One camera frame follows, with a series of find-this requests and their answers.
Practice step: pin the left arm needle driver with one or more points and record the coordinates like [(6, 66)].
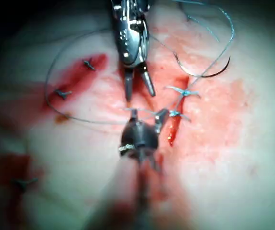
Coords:
[(130, 43)]

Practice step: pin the left arm needle driver jaw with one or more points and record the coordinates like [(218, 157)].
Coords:
[(129, 83), (148, 82)]

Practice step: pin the right arm needle driver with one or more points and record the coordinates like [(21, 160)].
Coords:
[(140, 139)]

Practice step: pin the right arm needle driver jaw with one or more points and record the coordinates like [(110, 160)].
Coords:
[(134, 116), (161, 119)]

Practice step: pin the blue thread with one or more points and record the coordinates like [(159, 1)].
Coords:
[(87, 122)]

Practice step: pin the dark right arm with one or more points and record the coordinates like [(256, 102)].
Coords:
[(128, 196)]

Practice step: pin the blue stitching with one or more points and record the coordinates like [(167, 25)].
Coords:
[(22, 184), (185, 92), (62, 94)]

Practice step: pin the tissue pad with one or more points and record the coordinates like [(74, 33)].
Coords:
[(223, 143)]

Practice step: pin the curved steel needle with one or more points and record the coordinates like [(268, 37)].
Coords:
[(220, 73)]

